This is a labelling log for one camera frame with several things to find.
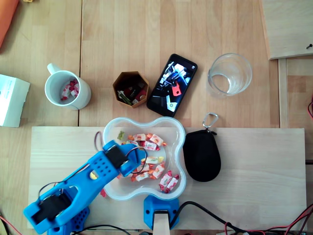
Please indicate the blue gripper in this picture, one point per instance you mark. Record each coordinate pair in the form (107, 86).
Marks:
(136, 156)

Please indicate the blue 3D-printed robot arm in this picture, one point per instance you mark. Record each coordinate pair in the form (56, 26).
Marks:
(80, 181)

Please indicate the yellow green wrapped candy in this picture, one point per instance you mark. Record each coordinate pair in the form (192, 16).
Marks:
(152, 159)

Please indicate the red white wrapped candy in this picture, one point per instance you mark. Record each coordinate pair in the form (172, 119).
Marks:
(150, 146)
(165, 180)
(172, 183)
(73, 86)
(65, 92)

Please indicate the green yellow gummy bear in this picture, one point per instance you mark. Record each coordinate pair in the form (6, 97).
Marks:
(121, 135)

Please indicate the clear Haribo candy tub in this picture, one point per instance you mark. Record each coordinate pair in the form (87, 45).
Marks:
(171, 147)

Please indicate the red gummy candy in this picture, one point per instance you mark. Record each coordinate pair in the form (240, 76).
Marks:
(104, 193)

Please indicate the black zip pouch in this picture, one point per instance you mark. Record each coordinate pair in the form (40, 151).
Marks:
(201, 159)

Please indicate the silver carabiner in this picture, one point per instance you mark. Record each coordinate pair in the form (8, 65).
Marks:
(206, 125)

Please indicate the white ceramic mug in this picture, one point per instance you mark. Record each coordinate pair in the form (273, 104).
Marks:
(83, 95)

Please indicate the black smartphone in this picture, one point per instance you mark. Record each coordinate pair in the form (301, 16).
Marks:
(171, 85)

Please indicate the brown hexagonal container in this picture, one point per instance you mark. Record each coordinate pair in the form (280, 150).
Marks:
(122, 76)

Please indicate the light wooden base board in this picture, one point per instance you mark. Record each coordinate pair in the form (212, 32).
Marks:
(244, 171)

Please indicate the clear drinking glass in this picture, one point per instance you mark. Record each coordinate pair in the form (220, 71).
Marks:
(230, 83)

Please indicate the white cardboard box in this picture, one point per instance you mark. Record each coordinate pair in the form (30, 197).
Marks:
(12, 98)

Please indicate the small yellow plastic piece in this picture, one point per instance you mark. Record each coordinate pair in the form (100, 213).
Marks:
(30, 1)

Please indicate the orange fabric item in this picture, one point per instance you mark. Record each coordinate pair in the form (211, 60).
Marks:
(6, 17)

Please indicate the wooden panel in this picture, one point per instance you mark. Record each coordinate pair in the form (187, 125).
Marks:
(288, 24)

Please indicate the black screw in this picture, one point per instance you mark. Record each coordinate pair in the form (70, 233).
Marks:
(310, 45)

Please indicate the blue post mount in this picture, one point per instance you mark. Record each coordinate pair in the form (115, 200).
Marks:
(149, 210)

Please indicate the wooden post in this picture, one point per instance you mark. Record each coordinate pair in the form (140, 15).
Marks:
(161, 225)

